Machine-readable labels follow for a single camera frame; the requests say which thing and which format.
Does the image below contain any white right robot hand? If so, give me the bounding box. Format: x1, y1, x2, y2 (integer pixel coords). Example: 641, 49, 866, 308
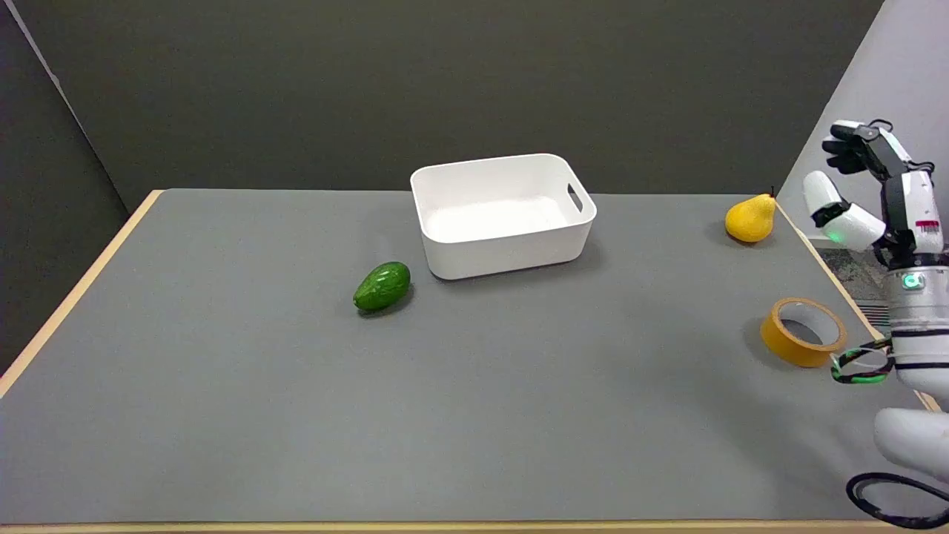
803, 119, 949, 270

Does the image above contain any white plastic bin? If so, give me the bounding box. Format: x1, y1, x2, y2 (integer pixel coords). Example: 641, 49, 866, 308
410, 154, 598, 281

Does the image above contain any green avocado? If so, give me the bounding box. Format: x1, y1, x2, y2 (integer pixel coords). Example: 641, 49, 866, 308
353, 261, 411, 312

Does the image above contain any yellow pear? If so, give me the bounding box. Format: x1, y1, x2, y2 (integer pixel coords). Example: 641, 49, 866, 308
725, 188, 777, 244

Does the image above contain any yellow tape roll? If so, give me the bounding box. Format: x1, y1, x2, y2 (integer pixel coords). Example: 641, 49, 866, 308
760, 297, 848, 369

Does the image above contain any green black braided cable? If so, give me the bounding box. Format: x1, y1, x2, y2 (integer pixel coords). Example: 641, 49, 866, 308
830, 338, 895, 385

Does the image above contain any black looped cable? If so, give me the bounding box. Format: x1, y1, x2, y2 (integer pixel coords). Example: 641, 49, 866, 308
847, 472, 949, 530

